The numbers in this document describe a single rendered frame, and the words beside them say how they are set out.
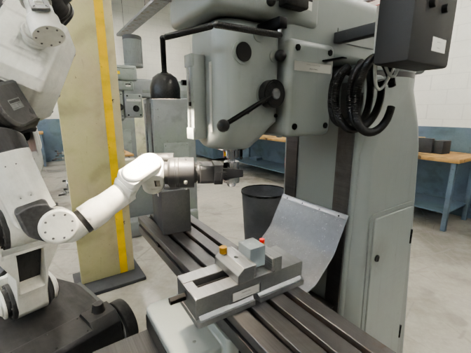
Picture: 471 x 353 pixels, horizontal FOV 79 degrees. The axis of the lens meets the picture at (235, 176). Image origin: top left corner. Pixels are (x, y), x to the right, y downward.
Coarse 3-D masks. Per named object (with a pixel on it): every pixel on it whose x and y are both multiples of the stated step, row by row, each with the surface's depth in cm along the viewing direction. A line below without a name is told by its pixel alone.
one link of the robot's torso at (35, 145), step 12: (36, 132) 100; (36, 144) 99; (36, 156) 98; (0, 204) 96; (0, 216) 94; (0, 228) 94; (12, 228) 95; (0, 240) 94; (12, 240) 95; (24, 240) 98; (36, 240) 103
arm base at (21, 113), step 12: (0, 84) 59; (12, 84) 63; (0, 96) 58; (12, 96) 61; (24, 96) 66; (0, 108) 57; (12, 108) 60; (24, 108) 64; (0, 120) 58; (12, 120) 59; (24, 120) 63
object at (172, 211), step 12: (168, 192) 115; (180, 192) 117; (156, 204) 125; (168, 204) 116; (180, 204) 118; (156, 216) 129; (168, 216) 117; (180, 216) 119; (168, 228) 118; (180, 228) 120
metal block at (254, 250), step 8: (248, 240) 82; (256, 240) 82; (240, 248) 81; (248, 248) 78; (256, 248) 78; (264, 248) 80; (248, 256) 78; (256, 256) 78; (264, 256) 80; (264, 264) 81
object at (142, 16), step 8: (144, 0) 654; (152, 0) 576; (160, 0) 569; (368, 0) 449; (144, 8) 618; (152, 8) 616; (160, 8) 616; (136, 16) 670; (144, 16) 666; (152, 16) 666; (128, 24) 727; (136, 24) 725; (120, 32) 802; (128, 32) 802
